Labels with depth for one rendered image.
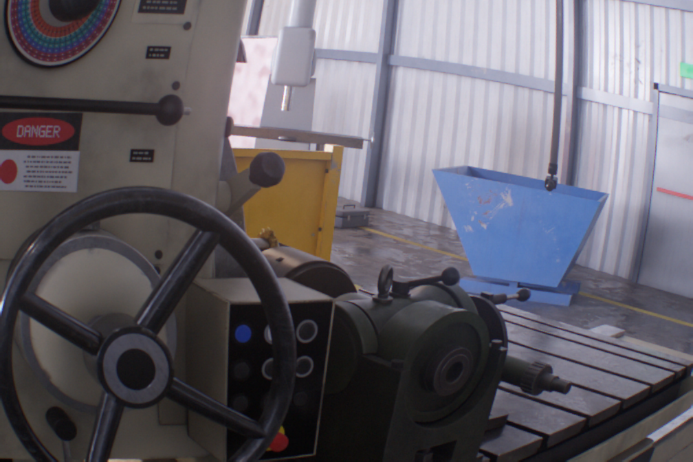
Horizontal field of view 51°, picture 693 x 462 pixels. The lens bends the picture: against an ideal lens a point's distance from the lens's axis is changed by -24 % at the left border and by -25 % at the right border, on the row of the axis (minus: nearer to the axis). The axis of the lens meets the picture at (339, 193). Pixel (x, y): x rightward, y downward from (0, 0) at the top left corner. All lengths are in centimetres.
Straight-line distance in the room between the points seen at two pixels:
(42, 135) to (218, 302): 30
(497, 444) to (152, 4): 97
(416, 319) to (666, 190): 746
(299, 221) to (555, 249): 338
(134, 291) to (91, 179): 15
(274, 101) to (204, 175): 678
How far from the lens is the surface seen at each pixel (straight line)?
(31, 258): 74
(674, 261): 861
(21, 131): 96
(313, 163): 418
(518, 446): 151
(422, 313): 126
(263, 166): 107
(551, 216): 714
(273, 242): 159
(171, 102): 97
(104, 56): 99
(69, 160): 99
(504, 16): 1046
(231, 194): 114
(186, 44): 104
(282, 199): 412
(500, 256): 728
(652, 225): 878
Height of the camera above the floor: 159
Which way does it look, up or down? 7 degrees down
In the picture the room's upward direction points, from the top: 7 degrees clockwise
